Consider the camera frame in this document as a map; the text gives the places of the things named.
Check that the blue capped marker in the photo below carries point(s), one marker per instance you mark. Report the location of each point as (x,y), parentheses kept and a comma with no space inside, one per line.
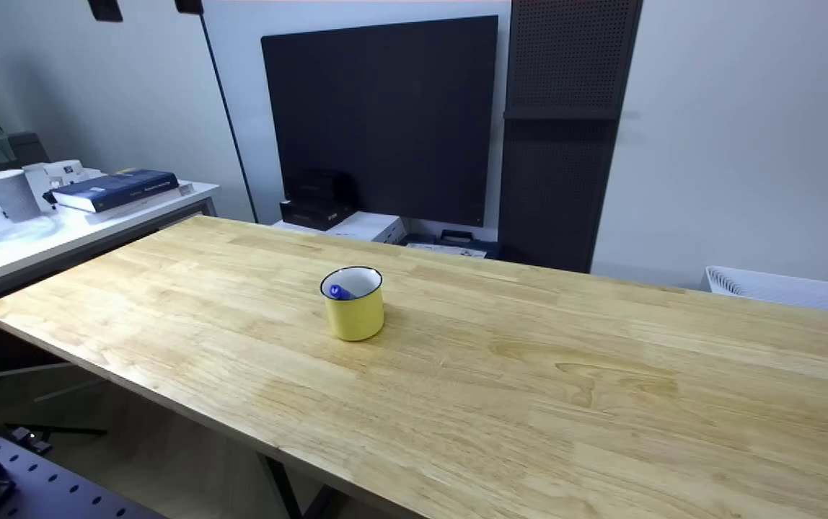
(337,292)

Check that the white flat box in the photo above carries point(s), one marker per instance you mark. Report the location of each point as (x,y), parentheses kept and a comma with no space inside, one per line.
(367,224)

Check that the yellow enamel mug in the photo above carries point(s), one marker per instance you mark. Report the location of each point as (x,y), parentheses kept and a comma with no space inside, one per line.
(356,314)

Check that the small black box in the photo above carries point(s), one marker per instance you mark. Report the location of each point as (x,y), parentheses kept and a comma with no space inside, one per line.
(318,201)

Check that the black flat monitor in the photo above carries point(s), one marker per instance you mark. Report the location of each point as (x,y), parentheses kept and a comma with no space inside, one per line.
(385,116)

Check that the dark brown tall panel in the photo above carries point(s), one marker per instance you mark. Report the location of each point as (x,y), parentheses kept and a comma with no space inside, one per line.
(559,145)

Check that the thin black pole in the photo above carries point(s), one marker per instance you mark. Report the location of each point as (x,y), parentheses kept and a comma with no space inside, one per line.
(228,116)

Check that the dark blue thick book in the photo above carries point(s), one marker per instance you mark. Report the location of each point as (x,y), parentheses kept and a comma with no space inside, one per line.
(114,188)

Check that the white side desk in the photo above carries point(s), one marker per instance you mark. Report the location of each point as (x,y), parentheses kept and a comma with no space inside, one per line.
(56,233)

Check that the white plastic bin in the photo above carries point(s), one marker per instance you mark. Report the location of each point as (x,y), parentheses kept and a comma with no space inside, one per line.
(787,288)

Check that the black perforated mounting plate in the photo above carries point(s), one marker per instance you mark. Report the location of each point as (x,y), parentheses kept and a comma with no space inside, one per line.
(17,477)

